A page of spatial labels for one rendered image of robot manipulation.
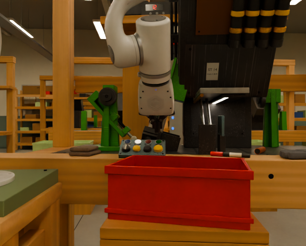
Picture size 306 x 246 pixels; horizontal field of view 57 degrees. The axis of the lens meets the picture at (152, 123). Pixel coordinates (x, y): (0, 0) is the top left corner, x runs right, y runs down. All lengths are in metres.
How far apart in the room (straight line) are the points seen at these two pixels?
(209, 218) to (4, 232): 0.38
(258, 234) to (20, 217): 0.46
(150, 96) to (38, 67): 11.26
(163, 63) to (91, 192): 0.48
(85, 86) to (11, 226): 1.19
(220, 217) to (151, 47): 0.41
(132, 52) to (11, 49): 11.83
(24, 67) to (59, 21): 10.48
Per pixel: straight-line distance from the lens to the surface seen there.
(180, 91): 1.14
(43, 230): 0.80
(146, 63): 0.72
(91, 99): 1.21
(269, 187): 0.96
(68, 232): 1.71
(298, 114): 9.39
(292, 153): 0.98
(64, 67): 1.64
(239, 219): 0.62
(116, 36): 0.69
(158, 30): 0.69
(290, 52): 13.04
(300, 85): 1.74
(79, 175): 0.96
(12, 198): 0.61
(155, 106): 0.80
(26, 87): 12.00
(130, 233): 0.62
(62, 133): 1.62
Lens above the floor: 1.02
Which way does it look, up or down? level
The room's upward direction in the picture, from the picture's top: straight up
